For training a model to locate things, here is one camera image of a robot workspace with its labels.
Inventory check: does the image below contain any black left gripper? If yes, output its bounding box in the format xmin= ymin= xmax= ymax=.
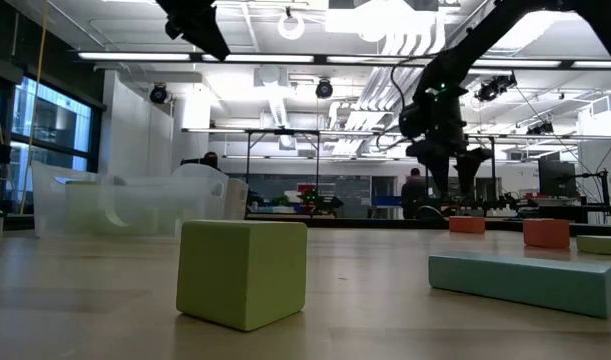
xmin=154 ymin=0 xmax=232 ymax=62

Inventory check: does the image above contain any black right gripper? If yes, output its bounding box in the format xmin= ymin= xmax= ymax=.
xmin=398 ymin=91 xmax=492 ymax=201

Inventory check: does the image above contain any orange long block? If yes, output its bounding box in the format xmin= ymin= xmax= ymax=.
xmin=448 ymin=215 xmax=487 ymax=235

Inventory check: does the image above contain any orange cube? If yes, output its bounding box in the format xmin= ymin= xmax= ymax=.
xmin=522 ymin=217 xmax=572 ymax=250

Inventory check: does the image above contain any teal long block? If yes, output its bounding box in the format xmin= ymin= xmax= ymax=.
xmin=427 ymin=252 xmax=611 ymax=319

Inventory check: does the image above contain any green cube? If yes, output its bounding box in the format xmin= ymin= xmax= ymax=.
xmin=175 ymin=218 xmax=309 ymax=332
xmin=64 ymin=180 xmax=101 ymax=236

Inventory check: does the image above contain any person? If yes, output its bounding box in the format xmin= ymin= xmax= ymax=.
xmin=400 ymin=167 xmax=429 ymax=220
xmin=180 ymin=151 xmax=222 ymax=171

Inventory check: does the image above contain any ceiling light strip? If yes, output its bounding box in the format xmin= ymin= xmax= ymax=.
xmin=224 ymin=53 xmax=316 ymax=65
xmin=570 ymin=59 xmax=611 ymax=70
xmin=472 ymin=58 xmax=563 ymax=69
xmin=77 ymin=50 xmax=192 ymax=63

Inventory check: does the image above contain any blue crate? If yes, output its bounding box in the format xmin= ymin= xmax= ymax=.
xmin=371 ymin=194 xmax=404 ymax=208

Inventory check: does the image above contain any black monitor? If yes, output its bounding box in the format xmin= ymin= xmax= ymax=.
xmin=537 ymin=151 xmax=578 ymax=199

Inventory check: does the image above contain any green long block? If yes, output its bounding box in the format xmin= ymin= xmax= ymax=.
xmin=575 ymin=234 xmax=611 ymax=256

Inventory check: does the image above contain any dark framed window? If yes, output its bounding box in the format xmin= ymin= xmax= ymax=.
xmin=0 ymin=74 xmax=105 ymax=172

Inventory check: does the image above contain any clear plastic bin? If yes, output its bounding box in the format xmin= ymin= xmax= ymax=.
xmin=30 ymin=159 xmax=222 ymax=239

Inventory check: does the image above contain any white ring lamp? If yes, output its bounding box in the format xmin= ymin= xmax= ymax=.
xmin=276 ymin=6 xmax=307 ymax=42

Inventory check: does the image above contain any black ceiling camera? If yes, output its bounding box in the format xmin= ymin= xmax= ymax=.
xmin=148 ymin=82 xmax=169 ymax=106
xmin=526 ymin=119 xmax=556 ymax=137
xmin=314 ymin=78 xmax=334 ymax=100
xmin=473 ymin=71 xmax=519 ymax=104

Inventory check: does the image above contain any black aluminium table frame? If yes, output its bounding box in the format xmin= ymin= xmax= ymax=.
xmin=244 ymin=213 xmax=611 ymax=237

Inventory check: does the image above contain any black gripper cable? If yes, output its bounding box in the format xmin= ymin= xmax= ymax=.
xmin=374 ymin=52 xmax=439 ymax=152

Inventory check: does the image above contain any white translucent handled bin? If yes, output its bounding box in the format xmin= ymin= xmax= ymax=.
xmin=172 ymin=162 xmax=250 ymax=222

